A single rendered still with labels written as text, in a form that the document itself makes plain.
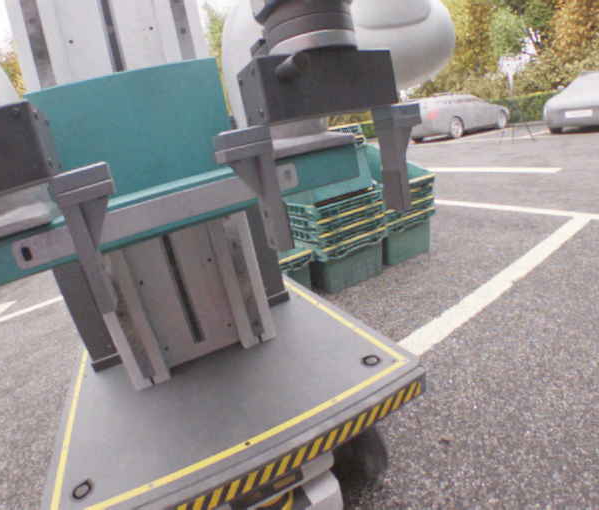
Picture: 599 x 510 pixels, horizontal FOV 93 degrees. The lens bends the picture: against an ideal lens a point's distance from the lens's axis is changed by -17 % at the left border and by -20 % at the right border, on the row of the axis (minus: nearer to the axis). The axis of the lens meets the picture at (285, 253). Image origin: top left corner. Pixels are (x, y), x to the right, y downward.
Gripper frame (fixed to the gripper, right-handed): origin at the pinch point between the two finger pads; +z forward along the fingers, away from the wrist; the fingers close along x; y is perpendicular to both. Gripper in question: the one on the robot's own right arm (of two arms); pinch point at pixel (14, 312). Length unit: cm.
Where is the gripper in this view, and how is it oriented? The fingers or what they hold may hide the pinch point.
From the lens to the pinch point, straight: 29.3
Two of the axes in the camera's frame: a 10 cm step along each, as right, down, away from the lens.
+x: -8.9, 3.1, -3.4
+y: -4.1, -2.0, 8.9
